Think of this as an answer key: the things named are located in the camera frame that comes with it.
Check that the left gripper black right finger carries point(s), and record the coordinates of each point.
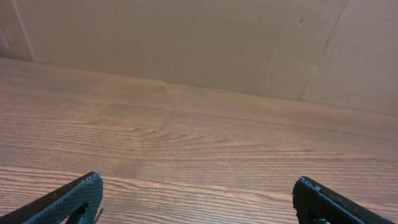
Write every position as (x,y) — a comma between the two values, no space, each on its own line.
(315,203)

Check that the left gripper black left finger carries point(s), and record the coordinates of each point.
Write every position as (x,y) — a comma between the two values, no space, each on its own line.
(76,202)

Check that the brown cardboard back panel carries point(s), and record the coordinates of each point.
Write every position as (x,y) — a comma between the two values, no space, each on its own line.
(340,53)

